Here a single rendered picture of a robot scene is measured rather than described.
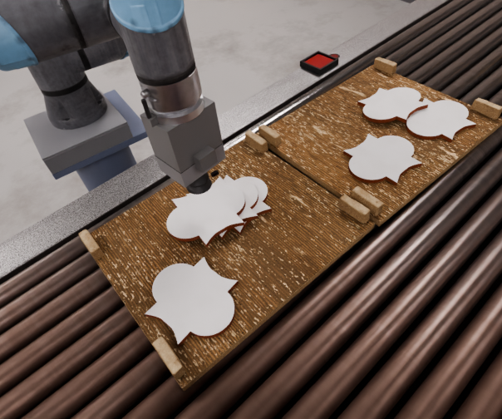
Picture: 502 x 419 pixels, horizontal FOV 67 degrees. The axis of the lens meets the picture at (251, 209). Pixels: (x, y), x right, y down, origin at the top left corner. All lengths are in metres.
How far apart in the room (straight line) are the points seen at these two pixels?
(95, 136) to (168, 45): 0.60
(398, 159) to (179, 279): 0.48
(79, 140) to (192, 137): 0.54
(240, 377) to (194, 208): 0.30
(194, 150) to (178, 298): 0.23
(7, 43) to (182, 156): 0.24
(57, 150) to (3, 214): 1.51
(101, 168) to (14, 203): 1.43
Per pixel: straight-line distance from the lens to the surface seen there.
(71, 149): 1.03
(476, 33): 1.36
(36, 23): 0.54
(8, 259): 0.85
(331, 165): 0.79
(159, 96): 0.49
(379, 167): 0.78
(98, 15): 0.54
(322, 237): 0.67
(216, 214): 0.67
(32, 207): 2.44
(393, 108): 0.92
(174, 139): 0.52
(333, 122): 0.90
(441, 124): 0.91
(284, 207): 0.71
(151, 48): 0.46
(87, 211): 0.84
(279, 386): 0.57
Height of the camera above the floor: 1.47
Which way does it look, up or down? 49 degrees down
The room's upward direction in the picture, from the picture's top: 8 degrees counter-clockwise
